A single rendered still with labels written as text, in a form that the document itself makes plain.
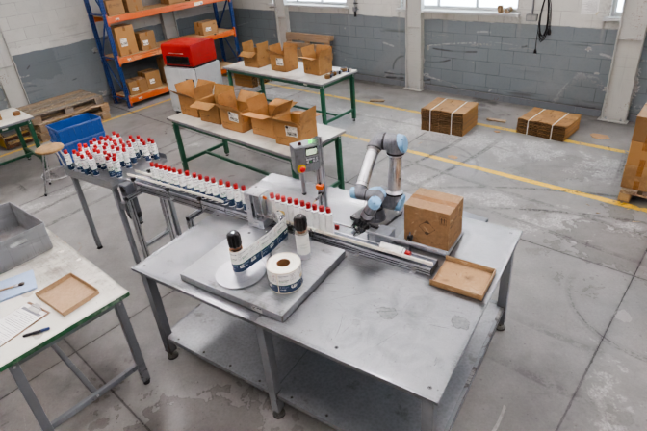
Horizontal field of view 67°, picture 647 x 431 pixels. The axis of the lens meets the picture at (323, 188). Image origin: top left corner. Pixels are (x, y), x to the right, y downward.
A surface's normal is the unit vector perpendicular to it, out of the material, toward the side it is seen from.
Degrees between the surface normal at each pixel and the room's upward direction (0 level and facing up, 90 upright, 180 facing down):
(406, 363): 0
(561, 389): 0
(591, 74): 90
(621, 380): 0
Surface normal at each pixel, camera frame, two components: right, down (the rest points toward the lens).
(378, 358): -0.08, -0.88
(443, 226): -0.55, 0.44
